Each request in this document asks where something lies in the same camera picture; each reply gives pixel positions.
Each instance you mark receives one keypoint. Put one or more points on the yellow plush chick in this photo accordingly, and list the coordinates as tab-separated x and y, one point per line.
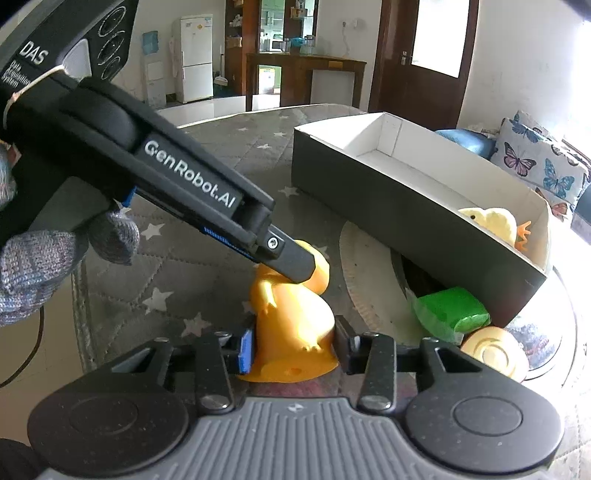
496	224

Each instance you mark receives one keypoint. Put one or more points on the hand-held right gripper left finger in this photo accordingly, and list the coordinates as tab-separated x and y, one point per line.
245	353

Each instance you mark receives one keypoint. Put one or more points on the grey cardboard box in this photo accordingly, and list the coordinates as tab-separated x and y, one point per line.
351	184

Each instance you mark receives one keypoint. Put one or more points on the cream round lid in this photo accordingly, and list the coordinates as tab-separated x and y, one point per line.
494	353

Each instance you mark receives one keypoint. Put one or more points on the grey star blanket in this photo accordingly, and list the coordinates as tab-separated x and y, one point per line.
184	258

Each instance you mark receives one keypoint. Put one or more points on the blue cushion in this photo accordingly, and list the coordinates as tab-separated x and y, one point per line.
466	141

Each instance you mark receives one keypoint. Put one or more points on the white refrigerator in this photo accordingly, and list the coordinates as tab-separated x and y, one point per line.
196	55

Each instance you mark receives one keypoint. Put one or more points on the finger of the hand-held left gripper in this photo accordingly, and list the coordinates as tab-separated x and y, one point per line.
291	258

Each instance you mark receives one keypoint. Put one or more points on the white water dispenser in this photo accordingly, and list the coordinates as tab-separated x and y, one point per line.
154	69

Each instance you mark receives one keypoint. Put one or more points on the orange duck toy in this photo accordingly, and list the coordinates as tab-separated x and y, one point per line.
291	318

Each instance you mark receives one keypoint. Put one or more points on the person's left hand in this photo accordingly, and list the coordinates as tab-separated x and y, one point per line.
37	272

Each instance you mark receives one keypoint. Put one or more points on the wooden shelf unit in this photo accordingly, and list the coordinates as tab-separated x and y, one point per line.
249	23

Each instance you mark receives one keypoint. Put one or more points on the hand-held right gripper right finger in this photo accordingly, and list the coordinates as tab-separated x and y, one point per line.
342	344

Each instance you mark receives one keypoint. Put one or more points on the green sponge block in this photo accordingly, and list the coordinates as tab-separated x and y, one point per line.
448	309

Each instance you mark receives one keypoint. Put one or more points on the round white plate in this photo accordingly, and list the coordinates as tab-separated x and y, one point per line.
369	272

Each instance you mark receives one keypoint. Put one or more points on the butterfly print pillow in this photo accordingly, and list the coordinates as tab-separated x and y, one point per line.
540	157

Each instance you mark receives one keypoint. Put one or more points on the wooden door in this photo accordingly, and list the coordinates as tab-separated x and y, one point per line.
392	60

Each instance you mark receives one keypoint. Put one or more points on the wooden counter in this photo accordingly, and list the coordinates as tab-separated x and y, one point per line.
300	78

